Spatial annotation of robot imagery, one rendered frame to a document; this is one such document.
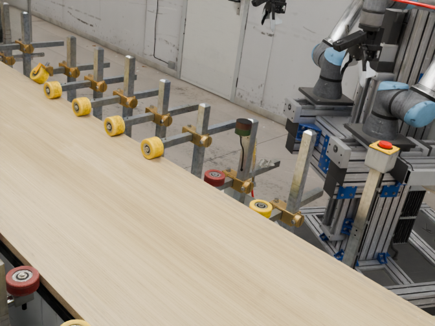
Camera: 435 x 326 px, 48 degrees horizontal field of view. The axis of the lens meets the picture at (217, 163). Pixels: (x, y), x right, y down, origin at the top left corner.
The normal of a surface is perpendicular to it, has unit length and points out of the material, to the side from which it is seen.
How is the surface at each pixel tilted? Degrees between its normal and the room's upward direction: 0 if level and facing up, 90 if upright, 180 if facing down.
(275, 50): 90
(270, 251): 0
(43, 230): 0
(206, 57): 90
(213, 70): 91
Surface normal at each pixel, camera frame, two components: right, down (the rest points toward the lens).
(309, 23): -0.69, 0.24
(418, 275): 0.13, -0.89
